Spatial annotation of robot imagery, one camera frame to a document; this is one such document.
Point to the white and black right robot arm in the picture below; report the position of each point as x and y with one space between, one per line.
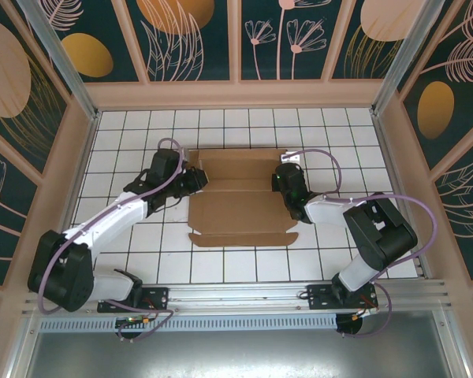
382 232

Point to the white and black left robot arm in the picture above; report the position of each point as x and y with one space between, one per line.
110 220

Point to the brown cardboard paper box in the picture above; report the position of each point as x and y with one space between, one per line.
240 216

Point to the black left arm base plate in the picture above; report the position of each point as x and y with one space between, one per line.
157 295

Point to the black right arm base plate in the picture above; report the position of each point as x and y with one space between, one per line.
317 295

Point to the aluminium corner post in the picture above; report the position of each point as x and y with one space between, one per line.
406 59
71 76

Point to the aluminium side rail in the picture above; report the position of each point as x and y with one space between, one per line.
80 177
393 177

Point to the long aluminium mounting rail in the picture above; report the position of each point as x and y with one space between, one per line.
236 295

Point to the grey metal sheet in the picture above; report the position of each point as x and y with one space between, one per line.
236 354

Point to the small green circuit board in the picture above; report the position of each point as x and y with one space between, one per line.
136 319

